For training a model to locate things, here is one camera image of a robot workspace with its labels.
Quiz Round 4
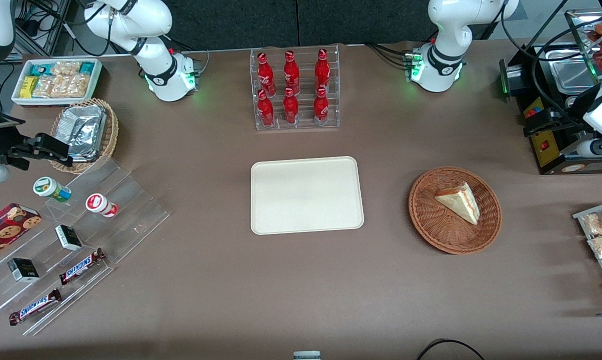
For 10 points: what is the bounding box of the clear cracker packet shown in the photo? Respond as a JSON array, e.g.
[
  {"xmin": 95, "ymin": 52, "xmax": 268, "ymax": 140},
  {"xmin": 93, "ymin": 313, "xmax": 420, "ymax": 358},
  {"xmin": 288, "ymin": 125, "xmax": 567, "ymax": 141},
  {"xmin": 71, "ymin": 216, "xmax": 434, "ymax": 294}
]
[
  {"xmin": 31, "ymin": 76, "xmax": 56, "ymax": 99},
  {"xmin": 52, "ymin": 74, "xmax": 91, "ymax": 99},
  {"xmin": 51, "ymin": 61, "xmax": 82, "ymax": 79}
]

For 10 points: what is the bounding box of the red cookie box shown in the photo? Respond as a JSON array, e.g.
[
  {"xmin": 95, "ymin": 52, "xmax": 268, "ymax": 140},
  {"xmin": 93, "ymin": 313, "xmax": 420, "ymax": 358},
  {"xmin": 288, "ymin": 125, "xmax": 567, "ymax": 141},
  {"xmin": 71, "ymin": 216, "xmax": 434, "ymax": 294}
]
[{"xmin": 0, "ymin": 202, "xmax": 42, "ymax": 266}]

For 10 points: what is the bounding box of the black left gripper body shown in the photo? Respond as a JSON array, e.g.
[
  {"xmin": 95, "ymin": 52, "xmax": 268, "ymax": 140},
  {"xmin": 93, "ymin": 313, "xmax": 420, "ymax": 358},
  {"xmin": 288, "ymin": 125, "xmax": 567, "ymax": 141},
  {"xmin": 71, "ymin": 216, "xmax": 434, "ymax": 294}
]
[{"xmin": 556, "ymin": 111, "xmax": 589, "ymax": 139}]

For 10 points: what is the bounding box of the triangular sandwich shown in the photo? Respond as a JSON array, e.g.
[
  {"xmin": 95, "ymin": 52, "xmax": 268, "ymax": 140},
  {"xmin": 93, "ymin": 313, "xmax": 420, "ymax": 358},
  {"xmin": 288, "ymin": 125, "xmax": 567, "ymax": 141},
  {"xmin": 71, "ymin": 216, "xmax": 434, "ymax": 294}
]
[{"xmin": 434, "ymin": 182, "xmax": 481, "ymax": 225}]

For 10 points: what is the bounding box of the light wicker basket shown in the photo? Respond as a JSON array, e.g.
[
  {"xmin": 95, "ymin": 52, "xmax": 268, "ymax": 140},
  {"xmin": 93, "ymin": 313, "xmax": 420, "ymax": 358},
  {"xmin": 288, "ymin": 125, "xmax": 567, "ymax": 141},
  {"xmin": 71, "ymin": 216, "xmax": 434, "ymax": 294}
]
[{"xmin": 50, "ymin": 98, "xmax": 119, "ymax": 175}]

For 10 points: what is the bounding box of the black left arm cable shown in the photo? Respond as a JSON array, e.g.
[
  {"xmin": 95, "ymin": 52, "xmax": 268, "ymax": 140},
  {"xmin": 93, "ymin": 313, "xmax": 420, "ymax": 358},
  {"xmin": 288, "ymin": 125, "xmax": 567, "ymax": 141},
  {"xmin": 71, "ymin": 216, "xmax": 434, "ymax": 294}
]
[{"xmin": 501, "ymin": 0, "xmax": 602, "ymax": 132}]

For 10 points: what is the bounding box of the grey base cable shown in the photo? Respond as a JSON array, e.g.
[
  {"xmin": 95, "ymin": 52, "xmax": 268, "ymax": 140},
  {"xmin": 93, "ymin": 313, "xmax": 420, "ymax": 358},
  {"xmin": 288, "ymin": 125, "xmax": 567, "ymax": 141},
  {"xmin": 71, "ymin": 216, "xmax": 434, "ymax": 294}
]
[{"xmin": 168, "ymin": 36, "xmax": 210, "ymax": 77}]

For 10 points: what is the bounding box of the round brown wicker basket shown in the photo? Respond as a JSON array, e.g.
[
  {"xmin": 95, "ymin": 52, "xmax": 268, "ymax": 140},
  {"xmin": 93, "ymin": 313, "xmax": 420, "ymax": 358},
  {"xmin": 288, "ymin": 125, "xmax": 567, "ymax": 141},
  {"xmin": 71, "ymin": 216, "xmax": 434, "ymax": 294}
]
[{"xmin": 408, "ymin": 166, "xmax": 503, "ymax": 255}]

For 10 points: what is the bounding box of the red cola bottle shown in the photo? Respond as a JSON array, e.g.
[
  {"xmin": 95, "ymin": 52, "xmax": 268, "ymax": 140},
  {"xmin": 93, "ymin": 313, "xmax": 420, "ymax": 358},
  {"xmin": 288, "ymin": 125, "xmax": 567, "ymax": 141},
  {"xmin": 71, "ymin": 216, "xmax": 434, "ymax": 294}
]
[
  {"xmin": 282, "ymin": 87, "xmax": 300, "ymax": 125},
  {"xmin": 314, "ymin": 48, "xmax": 331, "ymax": 94},
  {"xmin": 313, "ymin": 87, "xmax": 330, "ymax": 126},
  {"xmin": 257, "ymin": 89, "xmax": 276, "ymax": 128},
  {"xmin": 283, "ymin": 50, "xmax": 301, "ymax": 95},
  {"xmin": 257, "ymin": 52, "xmax": 277, "ymax": 96}
]

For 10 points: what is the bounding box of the cream plastic tray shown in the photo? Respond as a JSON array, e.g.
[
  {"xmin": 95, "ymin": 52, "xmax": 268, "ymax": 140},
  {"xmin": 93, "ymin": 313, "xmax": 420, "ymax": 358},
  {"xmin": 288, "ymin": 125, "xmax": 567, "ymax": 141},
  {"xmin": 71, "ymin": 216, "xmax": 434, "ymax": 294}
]
[{"xmin": 250, "ymin": 156, "xmax": 365, "ymax": 236}]

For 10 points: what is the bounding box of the silver foil pack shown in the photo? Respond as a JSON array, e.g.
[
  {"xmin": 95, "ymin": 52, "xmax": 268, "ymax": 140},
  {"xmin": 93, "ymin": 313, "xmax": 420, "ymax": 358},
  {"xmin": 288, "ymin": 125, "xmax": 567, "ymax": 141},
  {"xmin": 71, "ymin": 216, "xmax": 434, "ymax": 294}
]
[{"xmin": 56, "ymin": 105, "xmax": 107, "ymax": 162}]

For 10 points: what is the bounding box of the red lid white bottle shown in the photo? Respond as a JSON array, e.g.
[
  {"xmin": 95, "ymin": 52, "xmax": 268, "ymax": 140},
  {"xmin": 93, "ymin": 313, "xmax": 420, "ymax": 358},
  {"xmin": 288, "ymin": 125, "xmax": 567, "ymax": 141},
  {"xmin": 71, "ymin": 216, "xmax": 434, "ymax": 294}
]
[{"xmin": 85, "ymin": 193, "xmax": 119, "ymax": 218}]

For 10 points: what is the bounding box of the black food warmer appliance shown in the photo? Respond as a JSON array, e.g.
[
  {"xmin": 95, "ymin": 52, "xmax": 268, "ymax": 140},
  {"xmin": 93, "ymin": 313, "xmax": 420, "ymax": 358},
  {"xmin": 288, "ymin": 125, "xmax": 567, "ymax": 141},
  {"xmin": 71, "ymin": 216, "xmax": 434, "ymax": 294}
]
[{"xmin": 499, "ymin": 10, "xmax": 602, "ymax": 176}]

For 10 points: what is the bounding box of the clear acrylic stepped display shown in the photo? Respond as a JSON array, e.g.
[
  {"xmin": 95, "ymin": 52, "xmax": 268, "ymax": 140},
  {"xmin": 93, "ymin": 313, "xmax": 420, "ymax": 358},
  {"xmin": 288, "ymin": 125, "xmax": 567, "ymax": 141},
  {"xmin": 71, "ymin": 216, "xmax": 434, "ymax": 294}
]
[{"xmin": 0, "ymin": 157, "xmax": 170, "ymax": 337}]

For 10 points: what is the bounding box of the clear acrylic bottle rack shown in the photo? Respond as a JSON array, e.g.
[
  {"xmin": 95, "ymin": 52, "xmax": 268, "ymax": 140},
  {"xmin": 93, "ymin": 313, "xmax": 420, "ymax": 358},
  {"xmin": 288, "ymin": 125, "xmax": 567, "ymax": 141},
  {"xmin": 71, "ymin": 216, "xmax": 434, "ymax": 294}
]
[{"xmin": 250, "ymin": 45, "xmax": 341, "ymax": 131}]

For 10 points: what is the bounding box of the yellow snack packet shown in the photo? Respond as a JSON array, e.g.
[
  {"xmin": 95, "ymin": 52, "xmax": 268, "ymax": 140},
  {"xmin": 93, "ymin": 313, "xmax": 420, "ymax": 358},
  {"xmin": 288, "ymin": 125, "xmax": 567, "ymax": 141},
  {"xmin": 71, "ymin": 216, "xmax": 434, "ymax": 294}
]
[{"xmin": 19, "ymin": 76, "xmax": 39, "ymax": 99}]

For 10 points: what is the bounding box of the brown Snickers bar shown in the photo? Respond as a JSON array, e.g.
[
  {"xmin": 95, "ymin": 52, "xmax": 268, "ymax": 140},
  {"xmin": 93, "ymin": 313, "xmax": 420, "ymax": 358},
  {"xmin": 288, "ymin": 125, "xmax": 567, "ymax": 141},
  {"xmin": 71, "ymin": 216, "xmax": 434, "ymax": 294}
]
[
  {"xmin": 8, "ymin": 288, "xmax": 62, "ymax": 326},
  {"xmin": 59, "ymin": 247, "xmax": 106, "ymax": 286}
]

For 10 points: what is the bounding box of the green lid white bottle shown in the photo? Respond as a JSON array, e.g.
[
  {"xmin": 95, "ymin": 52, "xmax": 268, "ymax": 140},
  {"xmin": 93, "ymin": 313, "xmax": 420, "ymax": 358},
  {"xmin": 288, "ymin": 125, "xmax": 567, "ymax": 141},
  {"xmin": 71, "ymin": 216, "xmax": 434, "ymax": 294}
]
[{"xmin": 33, "ymin": 176, "xmax": 72, "ymax": 203}]

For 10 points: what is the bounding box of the aluminium frame with cables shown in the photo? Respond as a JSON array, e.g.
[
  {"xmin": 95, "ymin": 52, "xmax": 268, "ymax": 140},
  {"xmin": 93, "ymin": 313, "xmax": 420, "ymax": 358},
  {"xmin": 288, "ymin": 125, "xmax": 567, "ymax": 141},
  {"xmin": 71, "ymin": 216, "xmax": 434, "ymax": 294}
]
[{"xmin": 15, "ymin": 0, "xmax": 109, "ymax": 57}]

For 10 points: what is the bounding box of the small black box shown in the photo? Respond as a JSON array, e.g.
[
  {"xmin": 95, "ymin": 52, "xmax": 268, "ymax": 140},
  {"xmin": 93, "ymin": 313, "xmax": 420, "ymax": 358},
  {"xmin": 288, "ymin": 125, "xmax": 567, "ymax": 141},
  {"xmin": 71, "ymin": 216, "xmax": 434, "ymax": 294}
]
[
  {"xmin": 55, "ymin": 224, "xmax": 83, "ymax": 252},
  {"xmin": 7, "ymin": 257, "xmax": 40, "ymax": 283}
]

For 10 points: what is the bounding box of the white rectangular snack bin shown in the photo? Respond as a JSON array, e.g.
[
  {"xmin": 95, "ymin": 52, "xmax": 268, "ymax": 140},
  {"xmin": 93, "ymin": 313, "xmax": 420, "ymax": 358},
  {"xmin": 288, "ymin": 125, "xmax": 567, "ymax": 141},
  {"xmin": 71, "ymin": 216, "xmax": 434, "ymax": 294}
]
[{"xmin": 11, "ymin": 58, "xmax": 103, "ymax": 108}]

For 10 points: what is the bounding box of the black base cable bundle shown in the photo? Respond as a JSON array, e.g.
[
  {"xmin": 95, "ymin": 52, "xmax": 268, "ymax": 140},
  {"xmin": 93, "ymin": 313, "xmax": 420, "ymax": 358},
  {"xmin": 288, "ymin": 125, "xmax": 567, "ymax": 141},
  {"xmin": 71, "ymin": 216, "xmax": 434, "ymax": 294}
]
[{"xmin": 365, "ymin": 42, "xmax": 412, "ymax": 69}]

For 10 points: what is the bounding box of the grey wire rack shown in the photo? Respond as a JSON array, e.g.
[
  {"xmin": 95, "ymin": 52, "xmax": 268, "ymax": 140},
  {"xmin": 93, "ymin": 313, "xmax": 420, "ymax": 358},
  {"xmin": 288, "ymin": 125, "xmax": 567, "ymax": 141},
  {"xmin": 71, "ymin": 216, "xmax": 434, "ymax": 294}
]
[{"xmin": 572, "ymin": 199, "xmax": 602, "ymax": 306}]

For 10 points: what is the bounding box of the black looped cable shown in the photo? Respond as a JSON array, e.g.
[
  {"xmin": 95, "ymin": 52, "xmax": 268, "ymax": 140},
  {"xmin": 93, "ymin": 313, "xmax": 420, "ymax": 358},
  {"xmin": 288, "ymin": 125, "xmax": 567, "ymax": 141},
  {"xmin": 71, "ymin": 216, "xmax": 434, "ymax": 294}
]
[{"xmin": 416, "ymin": 338, "xmax": 486, "ymax": 360}]

